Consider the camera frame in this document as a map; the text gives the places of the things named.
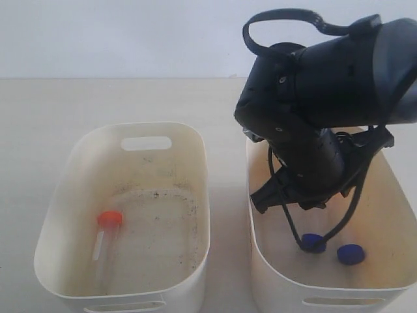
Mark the cream plastic bin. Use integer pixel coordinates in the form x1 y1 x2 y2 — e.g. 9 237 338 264
34 122 210 312
248 153 416 312

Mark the blue-capped tube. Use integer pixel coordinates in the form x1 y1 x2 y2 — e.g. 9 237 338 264
301 208 328 254
337 224 366 266

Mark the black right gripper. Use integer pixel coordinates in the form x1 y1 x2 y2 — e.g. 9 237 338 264
250 127 394 214

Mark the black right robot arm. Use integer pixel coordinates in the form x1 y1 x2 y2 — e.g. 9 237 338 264
234 15 416 212

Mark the orange-capped clear tube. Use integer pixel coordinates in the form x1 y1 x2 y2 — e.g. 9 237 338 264
92 211 123 294

